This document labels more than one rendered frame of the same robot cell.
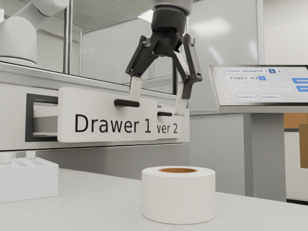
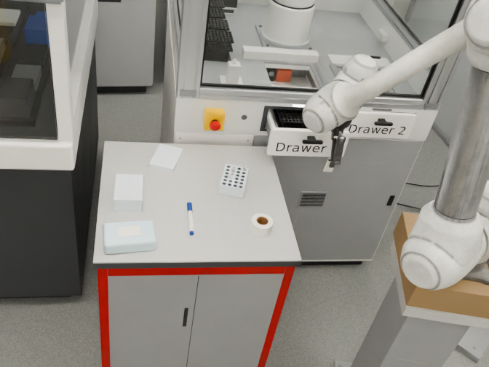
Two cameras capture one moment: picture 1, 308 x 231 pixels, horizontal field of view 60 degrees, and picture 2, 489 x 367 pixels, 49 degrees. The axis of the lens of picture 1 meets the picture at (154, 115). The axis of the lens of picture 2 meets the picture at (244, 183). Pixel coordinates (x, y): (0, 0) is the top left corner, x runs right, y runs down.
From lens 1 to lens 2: 1.55 m
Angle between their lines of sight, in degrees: 54
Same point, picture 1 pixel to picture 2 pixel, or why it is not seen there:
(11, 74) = (257, 95)
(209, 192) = (262, 231)
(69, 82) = (296, 97)
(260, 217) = (273, 244)
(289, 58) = not seen: outside the picture
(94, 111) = (290, 140)
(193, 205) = (256, 232)
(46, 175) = (239, 191)
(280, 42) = not seen: outside the picture
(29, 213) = (228, 206)
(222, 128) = not seen: outside the picture
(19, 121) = (258, 120)
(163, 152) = (381, 145)
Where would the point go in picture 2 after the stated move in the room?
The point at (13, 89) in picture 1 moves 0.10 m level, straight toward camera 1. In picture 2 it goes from (257, 104) to (250, 117)
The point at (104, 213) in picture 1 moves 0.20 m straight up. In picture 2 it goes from (244, 218) to (252, 170)
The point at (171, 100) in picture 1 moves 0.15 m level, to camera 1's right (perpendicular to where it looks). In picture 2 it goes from (410, 103) to (445, 121)
